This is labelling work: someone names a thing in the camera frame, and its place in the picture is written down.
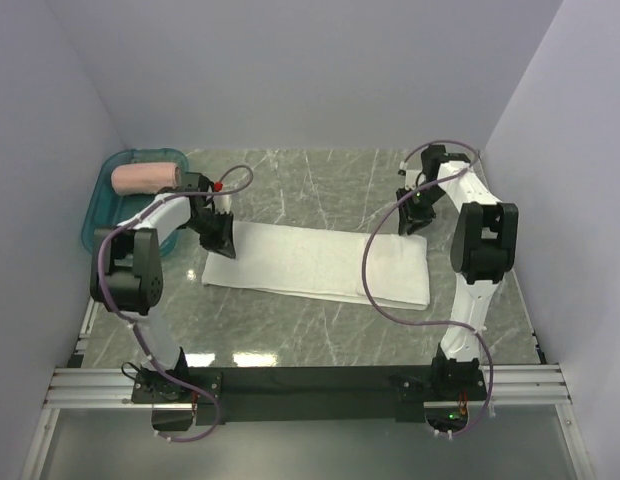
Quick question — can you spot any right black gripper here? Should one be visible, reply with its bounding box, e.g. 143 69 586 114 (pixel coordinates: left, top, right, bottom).
395 183 445 236

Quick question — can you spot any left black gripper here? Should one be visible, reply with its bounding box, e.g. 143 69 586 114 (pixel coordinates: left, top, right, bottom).
186 209 237 258

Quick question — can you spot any white towel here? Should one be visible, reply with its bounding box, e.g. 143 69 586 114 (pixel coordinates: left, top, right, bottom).
202 222 430 310

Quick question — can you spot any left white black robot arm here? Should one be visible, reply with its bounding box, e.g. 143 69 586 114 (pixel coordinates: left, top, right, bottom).
90 172 236 402

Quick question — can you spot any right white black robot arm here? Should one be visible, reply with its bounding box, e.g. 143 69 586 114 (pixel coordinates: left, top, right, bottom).
396 141 519 401

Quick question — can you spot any rolled pink towel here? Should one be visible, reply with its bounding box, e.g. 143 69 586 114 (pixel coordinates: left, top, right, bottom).
111 162 181 196

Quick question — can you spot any teal plastic tray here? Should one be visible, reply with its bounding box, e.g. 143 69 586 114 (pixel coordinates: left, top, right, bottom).
81 148 190 254

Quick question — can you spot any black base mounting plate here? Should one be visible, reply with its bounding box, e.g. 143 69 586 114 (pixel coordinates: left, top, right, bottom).
131 365 488 426

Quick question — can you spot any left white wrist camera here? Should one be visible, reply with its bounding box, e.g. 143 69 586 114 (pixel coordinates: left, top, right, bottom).
213 181 234 214

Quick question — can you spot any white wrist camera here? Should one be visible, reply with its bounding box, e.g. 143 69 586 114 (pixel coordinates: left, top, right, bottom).
398 161 422 190
213 181 234 214

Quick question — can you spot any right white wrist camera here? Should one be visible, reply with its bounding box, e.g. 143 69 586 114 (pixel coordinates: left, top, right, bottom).
398 161 422 190

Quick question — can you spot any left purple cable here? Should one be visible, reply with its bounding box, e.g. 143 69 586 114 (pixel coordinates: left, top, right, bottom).
98 165 254 444

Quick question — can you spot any aluminium rail frame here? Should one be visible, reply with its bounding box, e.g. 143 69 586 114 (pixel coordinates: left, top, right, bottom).
19 299 596 480

